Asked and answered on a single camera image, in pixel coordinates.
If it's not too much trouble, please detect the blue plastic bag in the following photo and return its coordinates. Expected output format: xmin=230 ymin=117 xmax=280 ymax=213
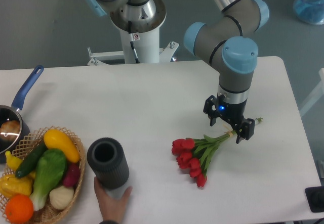
xmin=293 ymin=0 xmax=323 ymax=25

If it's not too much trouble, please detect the orange fruit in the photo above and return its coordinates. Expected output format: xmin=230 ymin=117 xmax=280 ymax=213
xmin=5 ymin=194 xmax=34 ymax=223

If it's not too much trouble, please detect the woven wicker basket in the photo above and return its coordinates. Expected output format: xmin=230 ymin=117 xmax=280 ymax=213
xmin=1 ymin=126 xmax=86 ymax=223

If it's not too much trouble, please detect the white garlic bulb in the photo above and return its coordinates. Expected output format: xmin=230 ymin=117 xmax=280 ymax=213
xmin=49 ymin=186 xmax=74 ymax=210

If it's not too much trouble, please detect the green cucumber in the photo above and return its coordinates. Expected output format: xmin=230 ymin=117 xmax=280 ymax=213
xmin=15 ymin=142 xmax=48 ymax=178

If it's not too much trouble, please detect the brown bread roll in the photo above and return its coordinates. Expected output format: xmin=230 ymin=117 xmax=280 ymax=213
xmin=1 ymin=120 xmax=20 ymax=143

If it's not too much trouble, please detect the yellow squash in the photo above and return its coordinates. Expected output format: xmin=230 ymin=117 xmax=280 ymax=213
xmin=44 ymin=129 xmax=80 ymax=163

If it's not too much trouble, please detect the blue handled saucepan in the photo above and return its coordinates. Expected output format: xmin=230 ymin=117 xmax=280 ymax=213
xmin=1 ymin=65 xmax=44 ymax=164

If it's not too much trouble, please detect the black device at edge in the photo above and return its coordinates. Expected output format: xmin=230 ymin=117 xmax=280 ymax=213
xmin=305 ymin=186 xmax=323 ymax=213

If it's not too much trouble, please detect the green lettuce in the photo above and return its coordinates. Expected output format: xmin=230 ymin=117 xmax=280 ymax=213
xmin=30 ymin=149 xmax=67 ymax=211

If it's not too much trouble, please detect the dark grey ribbed vase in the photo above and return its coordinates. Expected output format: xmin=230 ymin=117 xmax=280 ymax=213
xmin=87 ymin=138 xmax=130 ymax=199

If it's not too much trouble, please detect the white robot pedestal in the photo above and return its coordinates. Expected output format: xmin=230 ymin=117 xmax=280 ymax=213
xmin=88 ymin=0 xmax=179 ymax=65

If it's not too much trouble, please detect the yellow bell pepper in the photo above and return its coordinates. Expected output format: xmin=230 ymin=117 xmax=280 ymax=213
xmin=1 ymin=174 xmax=33 ymax=199

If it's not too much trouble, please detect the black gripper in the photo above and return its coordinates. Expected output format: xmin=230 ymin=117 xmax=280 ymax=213
xmin=203 ymin=95 xmax=255 ymax=144

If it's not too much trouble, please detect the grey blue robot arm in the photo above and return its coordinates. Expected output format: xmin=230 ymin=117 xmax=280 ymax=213
xmin=86 ymin=0 xmax=269 ymax=142

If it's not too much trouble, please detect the red tulip bouquet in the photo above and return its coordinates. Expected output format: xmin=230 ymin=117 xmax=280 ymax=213
xmin=172 ymin=117 xmax=264 ymax=190

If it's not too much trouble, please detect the person's hand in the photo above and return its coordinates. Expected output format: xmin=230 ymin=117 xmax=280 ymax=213
xmin=94 ymin=177 xmax=133 ymax=223

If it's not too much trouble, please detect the dark sleeve forearm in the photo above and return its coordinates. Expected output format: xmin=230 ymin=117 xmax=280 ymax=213
xmin=99 ymin=220 xmax=119 ymax=224

